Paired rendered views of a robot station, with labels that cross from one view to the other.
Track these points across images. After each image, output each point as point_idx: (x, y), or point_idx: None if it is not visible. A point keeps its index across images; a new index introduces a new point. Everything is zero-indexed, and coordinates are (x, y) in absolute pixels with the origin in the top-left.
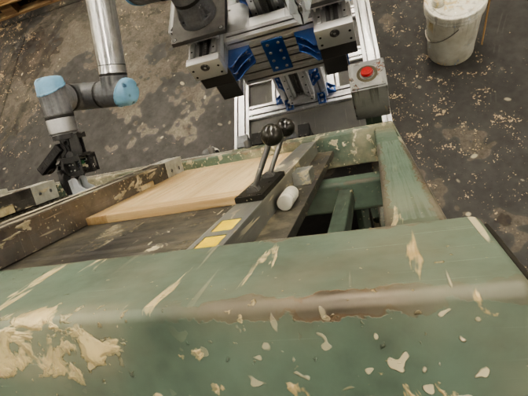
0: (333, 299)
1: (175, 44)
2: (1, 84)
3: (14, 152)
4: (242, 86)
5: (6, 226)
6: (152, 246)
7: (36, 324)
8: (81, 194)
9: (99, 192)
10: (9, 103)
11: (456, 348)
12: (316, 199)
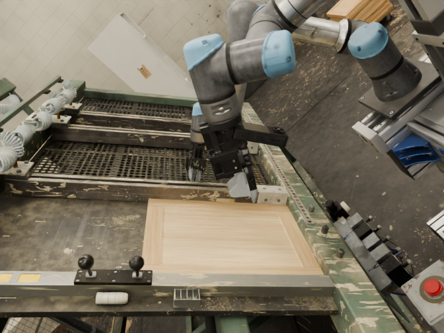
0: None
1: (360, 102)
2: (405, 16)
3: (361, 80)
4: (419, 172)
5: (93, 184)
6: (72, 249)
7: None
8: (158, 184)
9: (168, 189)
10: (394, 37)
11: None
12: (217, 320)
